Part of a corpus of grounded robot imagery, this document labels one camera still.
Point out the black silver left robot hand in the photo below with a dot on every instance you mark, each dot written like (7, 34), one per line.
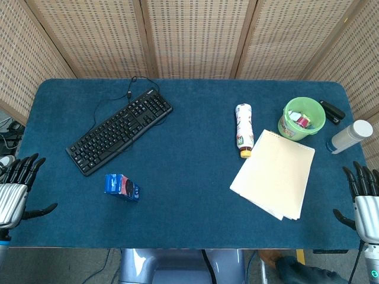
(11, 198)

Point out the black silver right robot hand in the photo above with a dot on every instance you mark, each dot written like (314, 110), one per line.
(366, 213)

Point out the blue cookie package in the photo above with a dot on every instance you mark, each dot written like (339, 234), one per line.
(122, 188)

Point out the silver blue robot base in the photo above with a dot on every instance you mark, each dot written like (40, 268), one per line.
(177, 266)

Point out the grey white sneaker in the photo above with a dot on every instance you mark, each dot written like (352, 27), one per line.
(5, 161)

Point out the white thermos bottle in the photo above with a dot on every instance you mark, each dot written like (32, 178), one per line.
(349, 134)

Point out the cream paper notepad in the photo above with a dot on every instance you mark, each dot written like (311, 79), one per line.
(275, 174)

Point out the black stapler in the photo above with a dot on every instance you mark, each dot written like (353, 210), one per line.
(333, 112)

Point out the green plastic bucket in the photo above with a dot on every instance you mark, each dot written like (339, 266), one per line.
(296, 133)

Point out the brown floor object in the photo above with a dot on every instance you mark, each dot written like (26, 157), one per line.
(268, 257)

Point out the red wrapper in bucket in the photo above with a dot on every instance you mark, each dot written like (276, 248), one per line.
(303, 121)

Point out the white paper scrap in bucket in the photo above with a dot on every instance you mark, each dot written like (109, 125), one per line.
(293, 115)

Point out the black computer keyboard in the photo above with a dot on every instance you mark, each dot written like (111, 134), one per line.
(118, 131)

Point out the white bottle with yellow cap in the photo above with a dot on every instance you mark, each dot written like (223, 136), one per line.
(244, 127)

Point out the blue felt table cover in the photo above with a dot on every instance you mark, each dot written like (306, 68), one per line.
(189, 192)

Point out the woven bamboo folding screen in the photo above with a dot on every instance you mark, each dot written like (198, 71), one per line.
(195, 35)

